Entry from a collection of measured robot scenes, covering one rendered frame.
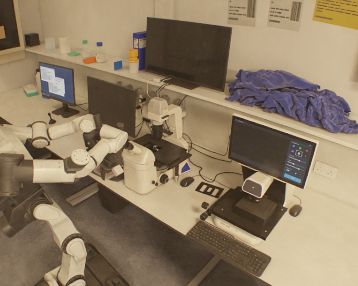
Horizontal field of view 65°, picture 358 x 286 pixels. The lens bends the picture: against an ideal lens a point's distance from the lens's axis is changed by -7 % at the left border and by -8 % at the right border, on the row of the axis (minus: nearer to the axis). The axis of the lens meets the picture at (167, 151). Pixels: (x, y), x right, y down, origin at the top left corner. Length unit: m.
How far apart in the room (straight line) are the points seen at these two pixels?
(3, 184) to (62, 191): 2.12
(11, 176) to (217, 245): 1.02
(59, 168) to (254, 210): 0.98
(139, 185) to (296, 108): 1.02
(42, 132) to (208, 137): 1.31
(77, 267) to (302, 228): 1.36
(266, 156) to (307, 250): 0.55
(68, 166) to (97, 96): 1.23
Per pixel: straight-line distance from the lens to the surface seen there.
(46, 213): 1.59
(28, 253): 2.76
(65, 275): 2.06
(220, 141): 2.35
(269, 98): 1.80
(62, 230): 1.75
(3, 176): 1.20
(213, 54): 2.04
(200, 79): 2.11
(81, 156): 1.24
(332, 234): 1.90
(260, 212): 1.62
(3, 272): 2.70
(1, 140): 1.36
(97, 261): 2.30
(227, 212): 1.67
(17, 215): 1.56
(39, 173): 1.20
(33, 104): 3.53
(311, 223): 1.91
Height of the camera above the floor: 1.95
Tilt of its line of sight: 31 degrees down
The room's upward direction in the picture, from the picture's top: 1 degrees clockwise
